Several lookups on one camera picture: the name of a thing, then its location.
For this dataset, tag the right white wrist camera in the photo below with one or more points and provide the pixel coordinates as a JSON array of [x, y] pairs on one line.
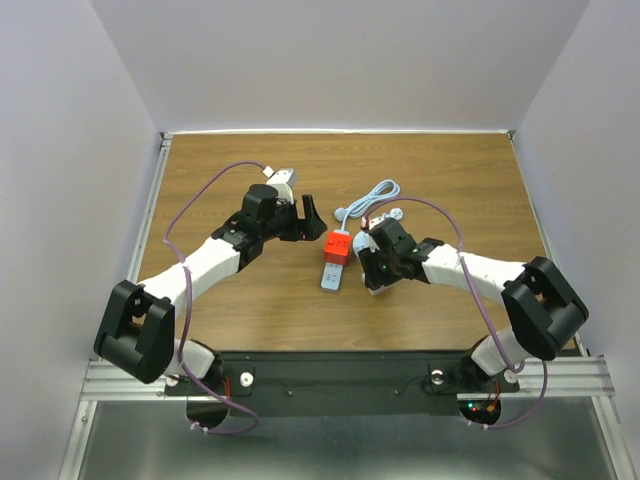
[[363, 240]]

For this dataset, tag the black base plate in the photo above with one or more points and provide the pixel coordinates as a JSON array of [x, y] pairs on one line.
[[351, 383]]

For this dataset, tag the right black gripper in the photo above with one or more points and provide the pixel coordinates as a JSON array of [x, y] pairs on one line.
[[373, 278]]

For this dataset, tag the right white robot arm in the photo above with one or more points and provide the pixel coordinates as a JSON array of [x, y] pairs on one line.
[[543, 309]]

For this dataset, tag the white cube charger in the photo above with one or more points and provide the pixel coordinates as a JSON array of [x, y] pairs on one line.
[[378, 291]]

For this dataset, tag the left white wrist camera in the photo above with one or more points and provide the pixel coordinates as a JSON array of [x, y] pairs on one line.
[[283, 180]]

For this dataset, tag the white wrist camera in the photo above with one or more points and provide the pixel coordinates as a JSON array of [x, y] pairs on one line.
[[363, 240], [283, 180]]

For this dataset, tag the blue power strip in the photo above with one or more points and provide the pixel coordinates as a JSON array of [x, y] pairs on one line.
[[331, 277]]

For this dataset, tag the red cube socket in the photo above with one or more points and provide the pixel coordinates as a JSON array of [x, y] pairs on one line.
[[337, 247]]

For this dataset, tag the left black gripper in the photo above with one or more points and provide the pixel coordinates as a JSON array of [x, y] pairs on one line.
[[302, 230]]

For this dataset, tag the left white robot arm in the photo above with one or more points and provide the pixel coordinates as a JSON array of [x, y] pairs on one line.
[[137, 330]]

